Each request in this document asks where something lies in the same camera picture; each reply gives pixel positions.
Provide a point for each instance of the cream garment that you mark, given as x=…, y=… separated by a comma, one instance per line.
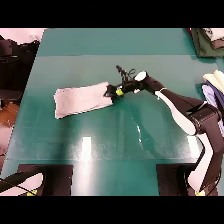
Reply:
x=216, y=80

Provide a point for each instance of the lavender garment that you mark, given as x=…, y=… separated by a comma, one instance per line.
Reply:
x=211, y=96

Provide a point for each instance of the white garment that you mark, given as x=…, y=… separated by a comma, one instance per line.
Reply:
x=215, y=33

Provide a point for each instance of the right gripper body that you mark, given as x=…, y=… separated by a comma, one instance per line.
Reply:
x=126, y=88

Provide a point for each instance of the grey shirt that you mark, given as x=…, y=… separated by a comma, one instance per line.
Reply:
x=81, y=99

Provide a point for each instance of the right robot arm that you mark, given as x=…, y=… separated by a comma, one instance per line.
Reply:
x=186, y=110

